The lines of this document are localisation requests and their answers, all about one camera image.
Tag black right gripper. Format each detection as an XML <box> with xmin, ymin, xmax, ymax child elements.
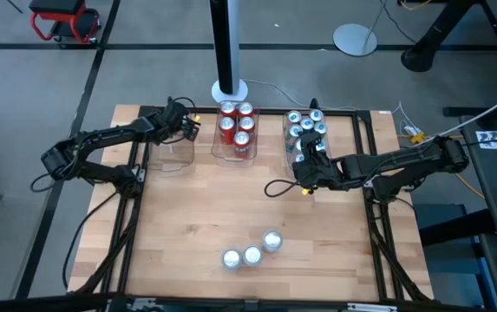
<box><xmin>293</xmin><ymin>132</ymin><xmax>344</xmax><ymax>192</ymax></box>

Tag red Fanta soda can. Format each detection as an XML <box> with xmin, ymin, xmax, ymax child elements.
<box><xmin>238</xmin><ymin>116</ymin><xmax>257</xmax><ymax>142</ymax></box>
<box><xmin>218</xmin><ymin>115</ymin><xmax>237</xmax><ymax>146</ymax></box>
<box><xmin>232</xmin><ymin>130</ymin><xmax>252</xmax><ymax>159</ymax></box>
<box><xmin>219</xmin><ymin>100</ymin><xmax>238</xmax><ymax>119</ymax></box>
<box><xmin>237</xmin><ymin>101</ymin><xmax>256</xmax><ymax>120</ymax></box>

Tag Spindrift grapefruit can orange label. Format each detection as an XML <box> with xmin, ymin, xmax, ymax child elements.
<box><xmin>241</xmin><ymin>244</ymin><xmax>265</xmax><ymax>268</ymax></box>

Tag silver metal bracket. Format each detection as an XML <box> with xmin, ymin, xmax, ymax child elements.
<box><xmin>346</xmin><ymin>302</ymin><xmax>399</xmax><ymax>312</ymax></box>

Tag Spindrift can pink label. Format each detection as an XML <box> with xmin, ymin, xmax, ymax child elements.
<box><xmin>260</xmin><ymin>230</ymin><xmax>284</xmax><ymax>253</ymax></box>

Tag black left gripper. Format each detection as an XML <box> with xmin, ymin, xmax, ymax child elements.
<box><xmin>155</xmin><ymin>101</ymin><xmax>200</xmax><ymax>142</ymax></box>

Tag Spindrift lemon can blue label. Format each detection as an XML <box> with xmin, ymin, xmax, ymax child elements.
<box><xmin>221</xmin><ymin>247</ymin><xmax>244</xmax><ymax>270</ymax></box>

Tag thick white cable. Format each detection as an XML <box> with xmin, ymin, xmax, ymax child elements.
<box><xmin>403</xmin><ymin>84</ymin><xmax>497</xmax><ymax>151</ymax></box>

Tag grey round base pole stand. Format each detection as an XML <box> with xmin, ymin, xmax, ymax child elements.
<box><xmin>332</xmin><ymin>0</ymin><xmax>390</xmax><ymax>57</ymax></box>

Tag black floor stand frame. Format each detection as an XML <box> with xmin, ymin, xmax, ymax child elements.
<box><xmin>401</xmin><ymin>0</ymin><xmax>497</xmax><ymax>86</ymax></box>

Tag clear plastic bin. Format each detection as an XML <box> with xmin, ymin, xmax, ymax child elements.
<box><xmin>282</xmin><ymin>108</ymin><xmax>332</xmax><ymax>179</ymax></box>
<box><xmin>147</xmin><ymin>110</ymin><xmax>196</xmax><ymax>175</ymax></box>
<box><xmin>211</xmin><ymin>100</ymin><xmax>261</xmax><ymax>168</ymax></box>

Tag white floor cable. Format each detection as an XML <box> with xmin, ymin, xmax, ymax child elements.
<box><xmin>242</xmin><ymin>78</ymin><xmax>362</xmax><ymax>112</ymax></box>

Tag red black rolling stool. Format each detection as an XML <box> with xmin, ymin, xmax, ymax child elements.
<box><xmin>28</xmin><ymin>0</ymin><xmax>101</xmax><ymax>44</ymax></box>

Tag black floor cable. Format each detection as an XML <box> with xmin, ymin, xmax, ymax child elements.
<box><xmin>62</xmin><ymin>192</ymin><xmax>117</xmax><ymax>290</ymax></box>

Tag black aluminium table frame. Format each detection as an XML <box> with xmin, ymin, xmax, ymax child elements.
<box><xmin>68</xmin><ymin>95</ymin><xmax>435</xmax><ymax>304</ymax></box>

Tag yellow floor cable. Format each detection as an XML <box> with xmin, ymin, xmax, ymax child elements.
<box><xmin>397</xmin><ymin>133</ymin><xmax>487</xmax><ymax>201</ymax></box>

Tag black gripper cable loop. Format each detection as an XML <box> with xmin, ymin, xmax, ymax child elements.
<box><xmin>264</xmin><ymin>178</ymin><xmax>305</xmax><ymax>198</ymax></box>

